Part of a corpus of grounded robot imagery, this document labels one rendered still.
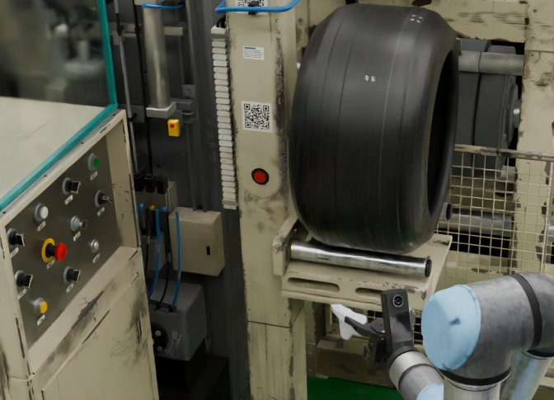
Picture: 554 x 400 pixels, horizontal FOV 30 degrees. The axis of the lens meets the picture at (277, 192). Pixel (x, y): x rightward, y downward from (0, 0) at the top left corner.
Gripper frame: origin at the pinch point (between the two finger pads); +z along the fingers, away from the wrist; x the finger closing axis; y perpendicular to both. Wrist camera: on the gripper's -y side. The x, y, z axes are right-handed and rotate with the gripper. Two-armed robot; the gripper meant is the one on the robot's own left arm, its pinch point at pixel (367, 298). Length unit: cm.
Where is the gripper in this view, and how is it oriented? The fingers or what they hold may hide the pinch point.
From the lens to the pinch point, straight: 205.5
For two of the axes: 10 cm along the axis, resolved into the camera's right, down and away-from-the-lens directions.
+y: -0.9, 9.0, 4.3
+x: 9.5, -0.5, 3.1
